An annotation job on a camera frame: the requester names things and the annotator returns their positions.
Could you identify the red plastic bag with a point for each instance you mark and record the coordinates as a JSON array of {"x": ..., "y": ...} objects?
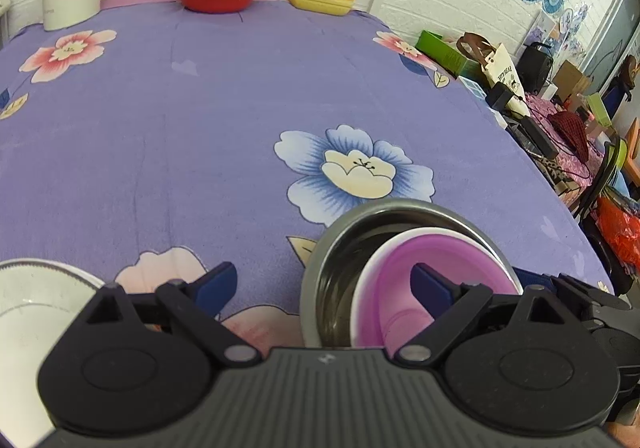
[{"x": 620, "y": 228}]

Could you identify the light green box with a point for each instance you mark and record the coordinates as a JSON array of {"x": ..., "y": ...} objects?
[{"x": 599, "y": 109}]

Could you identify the white silver-rimmed plate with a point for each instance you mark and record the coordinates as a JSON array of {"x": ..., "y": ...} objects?
[{"x": 25, "y": 338}]

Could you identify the white printed paper bag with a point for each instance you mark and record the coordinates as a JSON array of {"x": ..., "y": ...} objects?
[{"x": 502, "y": 73}]

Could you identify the purple floral tablecloth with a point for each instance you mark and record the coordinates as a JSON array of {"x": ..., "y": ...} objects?
[{"x": 175, "y": 128}]

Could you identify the cardboard box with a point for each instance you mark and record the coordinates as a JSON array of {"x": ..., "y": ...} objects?
[{"x": 570, "y": 78}]

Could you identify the small white blue box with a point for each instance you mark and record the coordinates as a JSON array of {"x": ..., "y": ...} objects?
[{"x": 472, "y": 88}]

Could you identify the purple plastic bowl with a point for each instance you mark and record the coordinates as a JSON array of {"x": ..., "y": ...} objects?
[{"x": 450, "y": 258}]

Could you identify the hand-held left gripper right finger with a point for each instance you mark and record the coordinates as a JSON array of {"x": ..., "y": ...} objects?
[{"x": 430, "y": 288}]

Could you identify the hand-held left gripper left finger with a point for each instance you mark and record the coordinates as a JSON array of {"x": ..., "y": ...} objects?
[{"x": 217, "y": 283}]

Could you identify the black chair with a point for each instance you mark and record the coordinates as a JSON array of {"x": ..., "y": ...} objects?
[{"x": 602, "y": 178}]

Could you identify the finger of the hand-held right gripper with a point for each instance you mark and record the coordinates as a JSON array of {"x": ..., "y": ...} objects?
[{"x": 575, "y": 295}]

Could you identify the black box device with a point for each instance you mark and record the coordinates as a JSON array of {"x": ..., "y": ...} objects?
[{"x": 505, "y": 98}]

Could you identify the brown handbag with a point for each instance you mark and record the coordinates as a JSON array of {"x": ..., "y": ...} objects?
[{"x": 470, "y": 45}]

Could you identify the stainless steel bowl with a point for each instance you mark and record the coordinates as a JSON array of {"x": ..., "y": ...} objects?
[{"x": 340, "y": 278}]

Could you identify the black speaker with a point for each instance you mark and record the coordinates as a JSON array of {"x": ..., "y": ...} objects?
[{"x": 535, "y": 68}]

